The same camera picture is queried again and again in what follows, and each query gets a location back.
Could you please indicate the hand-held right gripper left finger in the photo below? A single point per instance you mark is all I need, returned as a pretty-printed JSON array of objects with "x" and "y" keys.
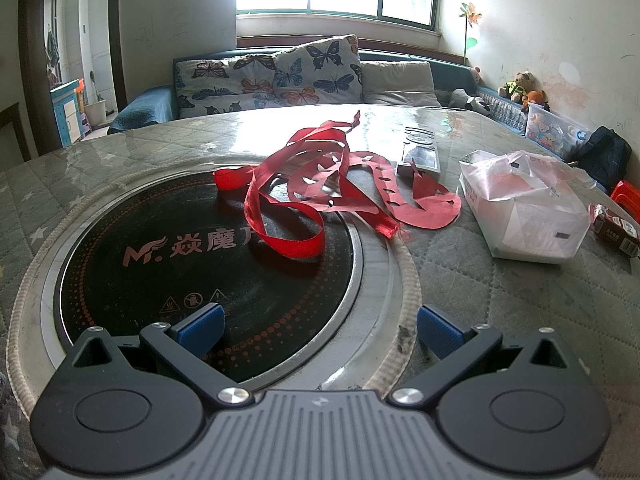
[{"x": 202, "y": 330}]

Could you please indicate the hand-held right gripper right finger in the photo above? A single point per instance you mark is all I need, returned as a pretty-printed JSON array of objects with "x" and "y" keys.
[{"x": 436, "y": 330}]

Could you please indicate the round black induction cooktop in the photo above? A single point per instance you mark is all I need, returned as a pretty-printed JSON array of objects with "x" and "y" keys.
[{"x": 165, "y": 260}]

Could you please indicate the red satin ribbon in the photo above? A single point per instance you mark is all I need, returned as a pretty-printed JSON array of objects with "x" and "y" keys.
[{"x": 295, "y": 245}]

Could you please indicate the white plastic bag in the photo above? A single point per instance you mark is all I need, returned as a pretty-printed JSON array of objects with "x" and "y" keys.
[{"x": 530, "y": 210}]

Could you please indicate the grey remote control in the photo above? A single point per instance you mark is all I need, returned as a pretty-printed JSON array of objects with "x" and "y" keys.
[{"x": 420, "y": 152}]

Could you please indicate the dark red carton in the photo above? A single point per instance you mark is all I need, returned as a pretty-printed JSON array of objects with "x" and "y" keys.
[{"x": 617, "y": 232}]

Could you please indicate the blue sofa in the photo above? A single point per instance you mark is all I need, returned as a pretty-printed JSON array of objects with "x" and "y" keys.
[{"x": 145, "y": 107}]

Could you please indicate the panda plush toy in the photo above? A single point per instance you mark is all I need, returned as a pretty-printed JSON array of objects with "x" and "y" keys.
[{"x": 472, "y": 102}]

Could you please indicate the clear storage box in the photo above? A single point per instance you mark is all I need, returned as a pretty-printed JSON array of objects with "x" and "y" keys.
[{"x": 555, "y": 132}]

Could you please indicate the red plastic stool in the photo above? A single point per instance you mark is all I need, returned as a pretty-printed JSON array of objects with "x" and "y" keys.
[{"x": 627, "y": 192}]

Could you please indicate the white bucket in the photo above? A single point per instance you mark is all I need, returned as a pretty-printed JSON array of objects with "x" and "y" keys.
[{"x": 95, "y": 114}]

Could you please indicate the dark backpack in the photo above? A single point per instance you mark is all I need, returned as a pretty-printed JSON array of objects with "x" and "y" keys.
[{"x": 605, "y": 157}]

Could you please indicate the butterfly print cushion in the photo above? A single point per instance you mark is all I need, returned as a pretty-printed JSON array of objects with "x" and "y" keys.
[
  {"x": 320, "y": 70},
  {"x": 225, "y": 85}
]

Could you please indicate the orange plush toy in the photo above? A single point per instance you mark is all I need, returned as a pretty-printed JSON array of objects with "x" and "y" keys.
[{"x": 536, "y": 101}]

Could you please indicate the white pillow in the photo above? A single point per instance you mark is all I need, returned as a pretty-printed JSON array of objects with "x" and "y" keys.
[{"x": 400, "y": 82}]

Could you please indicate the blue white cabinet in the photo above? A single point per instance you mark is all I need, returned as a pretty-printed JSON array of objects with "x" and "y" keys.
[{"x": 67, "y": 112}]

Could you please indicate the brown bear plush toy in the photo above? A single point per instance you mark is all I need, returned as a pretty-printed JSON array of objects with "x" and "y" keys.
[{"x": 517, "y": 86}]

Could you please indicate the pink plush toy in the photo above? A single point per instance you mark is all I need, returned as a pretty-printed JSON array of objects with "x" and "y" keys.
[{"x": 476, "y": 75}]

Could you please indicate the colourful pinwheel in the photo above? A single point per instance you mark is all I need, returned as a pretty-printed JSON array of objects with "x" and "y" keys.
[{"x": 471, "y": 17}]

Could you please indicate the dark wooden door frame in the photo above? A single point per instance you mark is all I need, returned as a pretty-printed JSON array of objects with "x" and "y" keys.
[{"x": 30, "y": 50}]

